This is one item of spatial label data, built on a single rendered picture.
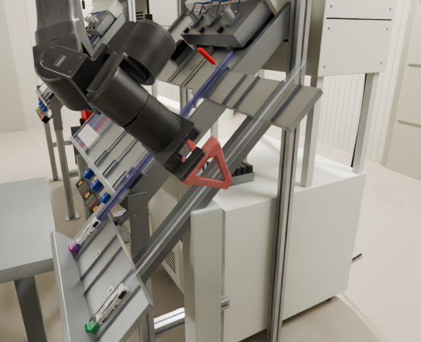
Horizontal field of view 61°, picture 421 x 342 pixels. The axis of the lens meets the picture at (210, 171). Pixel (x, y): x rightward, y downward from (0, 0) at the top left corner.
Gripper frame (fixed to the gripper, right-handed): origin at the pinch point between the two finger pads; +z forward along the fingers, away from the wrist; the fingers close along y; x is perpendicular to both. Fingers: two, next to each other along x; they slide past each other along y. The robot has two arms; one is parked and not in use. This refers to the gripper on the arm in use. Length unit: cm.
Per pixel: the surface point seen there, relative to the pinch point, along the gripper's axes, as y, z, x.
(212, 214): 7.8, 10.9, 5.7
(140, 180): 36.7, 9.1, 11.9
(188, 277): 10.7, 18.2, 18.9
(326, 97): 245, 212, -143
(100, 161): 70, 9, 18
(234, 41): 48, 10, -33
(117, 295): -1.1, 0.1, 22.3
